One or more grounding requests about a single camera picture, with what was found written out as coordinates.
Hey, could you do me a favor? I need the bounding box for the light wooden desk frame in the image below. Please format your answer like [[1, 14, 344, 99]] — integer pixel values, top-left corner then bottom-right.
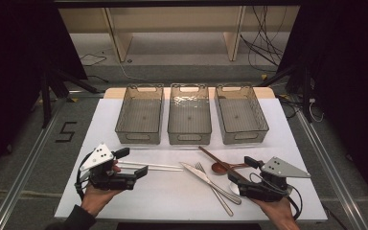
[[57, 5, 301, 63]]

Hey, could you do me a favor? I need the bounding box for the transparent grey plastic bin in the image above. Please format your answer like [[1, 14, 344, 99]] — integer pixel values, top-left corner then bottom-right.
[[167, 82, 213, 146], [114, 83, 166, 146], [214, 83, 270, 146]]

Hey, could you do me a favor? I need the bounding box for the silver metal chopstick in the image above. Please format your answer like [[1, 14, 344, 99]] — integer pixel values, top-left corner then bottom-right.
[[118, 165, 185, 173], [117, 160, 184, 170]]

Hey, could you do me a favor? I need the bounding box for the thin black floor cable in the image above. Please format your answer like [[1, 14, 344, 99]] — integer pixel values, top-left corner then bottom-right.
[[79, 52, 109, 84]]

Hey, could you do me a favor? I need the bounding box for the short white cable loop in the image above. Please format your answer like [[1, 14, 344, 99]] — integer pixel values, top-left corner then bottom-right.
[[308, 97, 326, 124]]

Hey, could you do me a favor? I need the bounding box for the right hand-held gripper cable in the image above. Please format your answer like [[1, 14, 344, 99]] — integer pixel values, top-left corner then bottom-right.
[[248, 172, 304, 221]]

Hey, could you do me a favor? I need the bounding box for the black tripod stand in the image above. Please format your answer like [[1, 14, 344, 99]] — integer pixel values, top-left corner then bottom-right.
[[38, 63, 101, 129], [257, 60, 314, 124]]

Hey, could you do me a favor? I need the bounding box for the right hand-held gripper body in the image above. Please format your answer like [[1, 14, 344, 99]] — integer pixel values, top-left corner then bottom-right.
[[237, 155, 311, 203]]

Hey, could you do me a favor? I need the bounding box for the short aluminium floor rail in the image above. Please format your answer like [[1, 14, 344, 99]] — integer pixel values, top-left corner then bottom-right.
[[68, 90, 105, 99]]

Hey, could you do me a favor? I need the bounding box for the long aluminium floor rail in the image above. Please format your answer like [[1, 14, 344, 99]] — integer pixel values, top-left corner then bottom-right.
[[294, 109, 368, 230], [0, 106, 62, 230]]

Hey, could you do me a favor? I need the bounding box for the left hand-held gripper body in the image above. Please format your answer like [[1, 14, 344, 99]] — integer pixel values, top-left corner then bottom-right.
[[79, 142, 136, 192]]

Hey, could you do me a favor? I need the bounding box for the black metal crossbar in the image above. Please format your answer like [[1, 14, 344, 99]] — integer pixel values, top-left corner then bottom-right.
[[52, 0, 303, 9]]

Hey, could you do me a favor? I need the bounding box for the black curtain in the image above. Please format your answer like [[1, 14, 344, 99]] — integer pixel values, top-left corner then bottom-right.
[[277, 0, 368, 212], [0, 0, 89, 185]]

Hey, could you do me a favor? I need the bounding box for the black cable bundle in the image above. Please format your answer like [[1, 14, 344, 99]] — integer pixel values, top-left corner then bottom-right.
[[239, 5, 286, 74]]

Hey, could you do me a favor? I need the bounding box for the person's left hand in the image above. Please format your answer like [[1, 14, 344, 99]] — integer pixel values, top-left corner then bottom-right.
[[80, 161, 125, 219]]

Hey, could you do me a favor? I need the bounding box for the person's right hand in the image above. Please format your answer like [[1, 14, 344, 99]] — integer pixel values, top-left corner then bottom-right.
[[251, 195, 297, 227]]

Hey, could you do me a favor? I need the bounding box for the white floor cable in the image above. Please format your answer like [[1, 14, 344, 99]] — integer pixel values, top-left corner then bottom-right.
[[102, 50, 150, 82]]

